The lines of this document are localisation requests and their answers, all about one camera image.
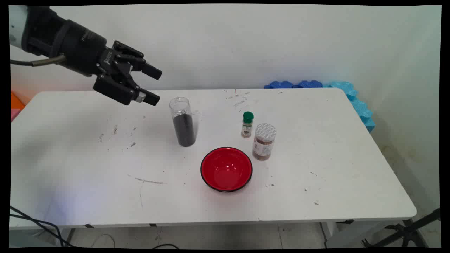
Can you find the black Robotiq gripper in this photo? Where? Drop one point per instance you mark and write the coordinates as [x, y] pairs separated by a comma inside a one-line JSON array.
[[86, 52]]

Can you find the clear jar of black granules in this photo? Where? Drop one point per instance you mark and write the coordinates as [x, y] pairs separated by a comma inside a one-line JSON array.
[[184, 130]]

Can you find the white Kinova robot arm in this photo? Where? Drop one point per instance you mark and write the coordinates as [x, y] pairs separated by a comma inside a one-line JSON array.
[[15, 28]]

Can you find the orange object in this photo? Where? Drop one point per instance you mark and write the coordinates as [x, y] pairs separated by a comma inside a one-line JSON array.
[[15, 102]]

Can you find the pink object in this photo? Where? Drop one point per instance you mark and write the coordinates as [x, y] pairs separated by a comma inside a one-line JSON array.
[[14, 115]]

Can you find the small green-capped spice bottle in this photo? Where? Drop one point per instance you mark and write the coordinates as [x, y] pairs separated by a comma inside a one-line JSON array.
[[247, 123]]

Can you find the red bowl with black rim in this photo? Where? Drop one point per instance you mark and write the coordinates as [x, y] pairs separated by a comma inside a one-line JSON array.
[[226, 170]]

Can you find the spice jar with white lid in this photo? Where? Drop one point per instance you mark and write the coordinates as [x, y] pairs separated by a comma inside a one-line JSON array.
[[263, 144]]

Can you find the dark blue foam block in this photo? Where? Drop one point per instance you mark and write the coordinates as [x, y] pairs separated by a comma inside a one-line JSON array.
[[311, 84], [281, 84]]

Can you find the white table leg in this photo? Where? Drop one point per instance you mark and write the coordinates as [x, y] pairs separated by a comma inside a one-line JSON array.
[[65, 237]]

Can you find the blue foam mats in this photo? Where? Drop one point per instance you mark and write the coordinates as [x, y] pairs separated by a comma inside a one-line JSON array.
[[362, 112]]

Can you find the black tripod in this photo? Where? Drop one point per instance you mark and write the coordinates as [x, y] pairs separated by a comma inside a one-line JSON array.
[[407, 232]]

